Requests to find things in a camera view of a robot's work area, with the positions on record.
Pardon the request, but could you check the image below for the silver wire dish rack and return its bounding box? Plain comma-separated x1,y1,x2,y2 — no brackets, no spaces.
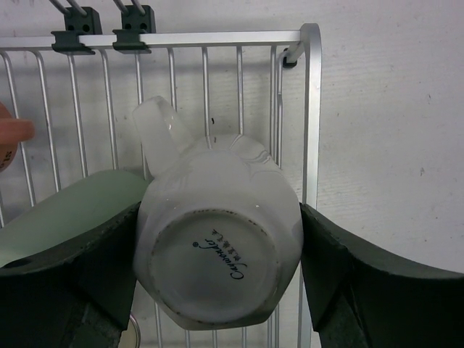
0,0,323,348

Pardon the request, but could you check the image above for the white ceramic mug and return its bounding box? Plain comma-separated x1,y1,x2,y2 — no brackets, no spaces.
133,96,304,331

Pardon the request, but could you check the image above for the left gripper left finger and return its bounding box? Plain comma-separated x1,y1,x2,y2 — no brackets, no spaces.
1,204,139,347

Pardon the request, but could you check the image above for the pink ceramic mug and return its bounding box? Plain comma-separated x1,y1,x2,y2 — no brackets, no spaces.
0,104,35,172

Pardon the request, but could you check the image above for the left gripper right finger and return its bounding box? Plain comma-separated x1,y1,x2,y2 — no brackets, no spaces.
300,204,463,347

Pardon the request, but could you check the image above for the light green cup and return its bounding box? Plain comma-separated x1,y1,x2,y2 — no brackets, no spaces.
1,170,149,267

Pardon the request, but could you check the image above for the beige brown cup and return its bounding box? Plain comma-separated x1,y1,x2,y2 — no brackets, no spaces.
118,314,141,348

